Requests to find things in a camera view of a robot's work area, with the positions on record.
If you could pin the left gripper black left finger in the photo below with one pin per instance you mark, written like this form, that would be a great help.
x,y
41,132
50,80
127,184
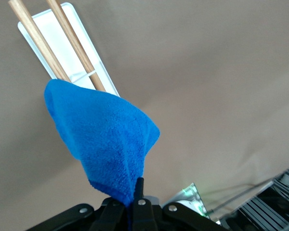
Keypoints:
x,y
106,216

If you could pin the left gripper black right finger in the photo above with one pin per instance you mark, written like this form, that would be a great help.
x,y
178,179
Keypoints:
x,y
144,216

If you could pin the blue microfibre towel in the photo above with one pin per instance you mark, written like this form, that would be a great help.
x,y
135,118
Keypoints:
x,y
106,134

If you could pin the white rack with wooden bars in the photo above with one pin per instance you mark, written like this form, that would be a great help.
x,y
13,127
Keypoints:
x,y
57,41

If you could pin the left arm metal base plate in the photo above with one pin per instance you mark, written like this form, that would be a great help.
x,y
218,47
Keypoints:
x,y
191,190

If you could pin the aluminium frame post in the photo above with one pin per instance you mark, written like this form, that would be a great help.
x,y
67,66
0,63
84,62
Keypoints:
x,y
267,209

